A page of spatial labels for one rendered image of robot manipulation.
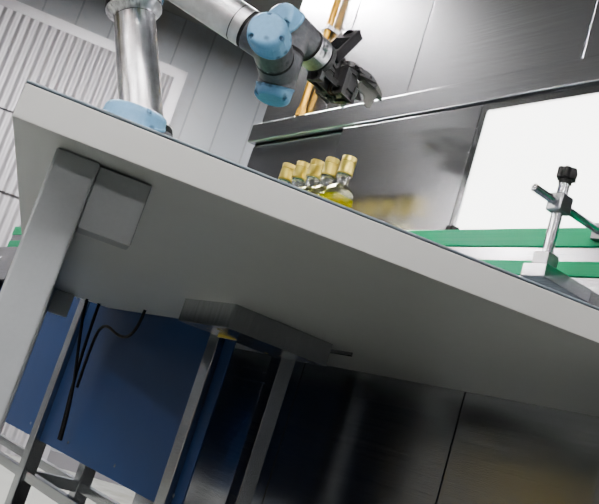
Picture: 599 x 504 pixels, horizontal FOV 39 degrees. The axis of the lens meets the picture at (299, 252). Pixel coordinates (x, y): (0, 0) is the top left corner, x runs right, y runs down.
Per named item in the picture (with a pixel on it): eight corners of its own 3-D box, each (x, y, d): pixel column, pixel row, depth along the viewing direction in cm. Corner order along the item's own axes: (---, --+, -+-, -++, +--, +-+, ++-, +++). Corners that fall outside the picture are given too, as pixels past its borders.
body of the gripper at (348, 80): (327, 105, 188) (297, 78, 179) (339, 71, 190) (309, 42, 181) (356, 105, 183) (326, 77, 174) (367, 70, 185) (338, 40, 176)
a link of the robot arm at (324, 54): (298, 30, 177) (329, 28, 172) (310, 42, 181) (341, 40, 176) (287, 62, 176) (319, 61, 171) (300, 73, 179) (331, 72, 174)
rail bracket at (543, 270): (589, 344, 120) (624, 198, 125) (518, 305, 111) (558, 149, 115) (561, 341, 124) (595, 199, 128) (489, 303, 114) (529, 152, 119)
